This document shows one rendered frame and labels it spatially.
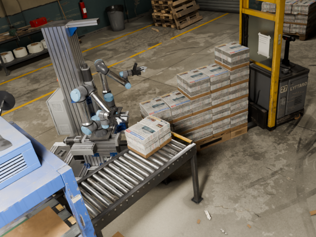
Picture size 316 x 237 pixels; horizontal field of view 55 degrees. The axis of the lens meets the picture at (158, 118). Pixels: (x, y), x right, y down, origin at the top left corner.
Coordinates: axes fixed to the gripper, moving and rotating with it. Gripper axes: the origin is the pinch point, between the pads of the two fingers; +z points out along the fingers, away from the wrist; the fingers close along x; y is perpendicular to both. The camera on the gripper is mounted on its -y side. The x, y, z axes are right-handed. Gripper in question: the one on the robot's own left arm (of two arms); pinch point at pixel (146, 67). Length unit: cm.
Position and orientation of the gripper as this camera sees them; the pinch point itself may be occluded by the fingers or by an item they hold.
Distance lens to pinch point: 394.4
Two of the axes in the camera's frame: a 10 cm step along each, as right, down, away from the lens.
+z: 9.4, -2.7, 2.0
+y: 0.8, 7.7, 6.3
